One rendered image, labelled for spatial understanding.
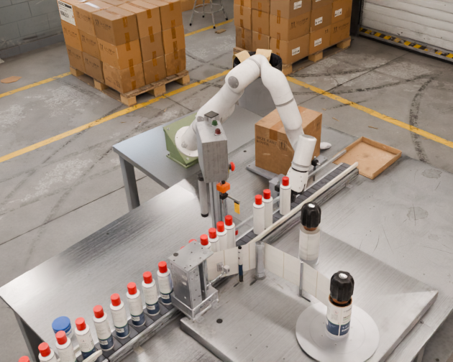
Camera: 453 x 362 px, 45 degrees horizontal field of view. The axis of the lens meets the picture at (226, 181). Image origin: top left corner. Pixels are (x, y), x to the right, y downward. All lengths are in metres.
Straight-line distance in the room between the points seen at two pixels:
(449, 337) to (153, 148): 1.94
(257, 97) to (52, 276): 2.92
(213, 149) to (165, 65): 3.84
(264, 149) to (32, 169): 2.56
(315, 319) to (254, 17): 4.59
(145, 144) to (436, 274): 1.83
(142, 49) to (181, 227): 3.25
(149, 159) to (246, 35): 3.46
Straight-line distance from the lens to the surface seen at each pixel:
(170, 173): 3.10
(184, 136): 3.10
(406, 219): 2.81
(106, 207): 4.33
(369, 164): 3.16
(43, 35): 7.71
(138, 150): 3.35
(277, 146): 2.91
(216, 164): 2.15
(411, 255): 2.61
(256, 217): 2.49
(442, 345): 3.10
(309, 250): 2.35
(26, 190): 4.75
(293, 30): 6.06
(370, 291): 2.34
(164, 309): 2.27
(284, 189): 2.57
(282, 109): 2.48
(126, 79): 5.67
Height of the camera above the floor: 2.54
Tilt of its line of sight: 35 degrees down
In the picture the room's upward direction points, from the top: 3 degrees counter-clockwise
